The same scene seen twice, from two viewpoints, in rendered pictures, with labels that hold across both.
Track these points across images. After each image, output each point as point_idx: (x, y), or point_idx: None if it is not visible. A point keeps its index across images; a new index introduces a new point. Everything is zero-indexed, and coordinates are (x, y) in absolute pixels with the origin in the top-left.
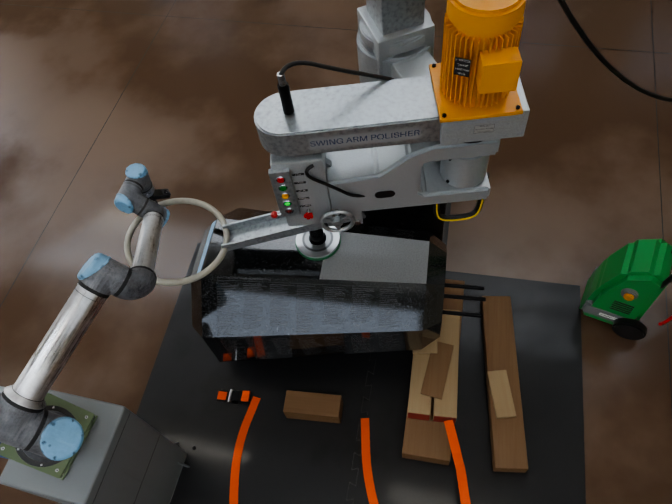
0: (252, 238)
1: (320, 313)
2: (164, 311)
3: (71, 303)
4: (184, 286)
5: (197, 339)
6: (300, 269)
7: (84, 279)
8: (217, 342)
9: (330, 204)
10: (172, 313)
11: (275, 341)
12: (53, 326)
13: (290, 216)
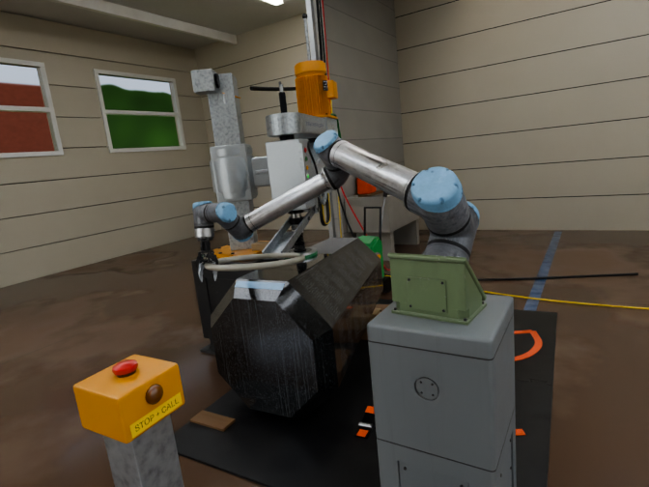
0: (291, 238)
1: (351, 272)
2: (222, 483)
3: (352, 145)
4: (205, 459)
5: (283, 450)
6: (318, 257)
7: (337, 137)
8: (337, 333)
9: None
10: (233, 472)
11: (353, 310)
12: (365, 154)
13: None
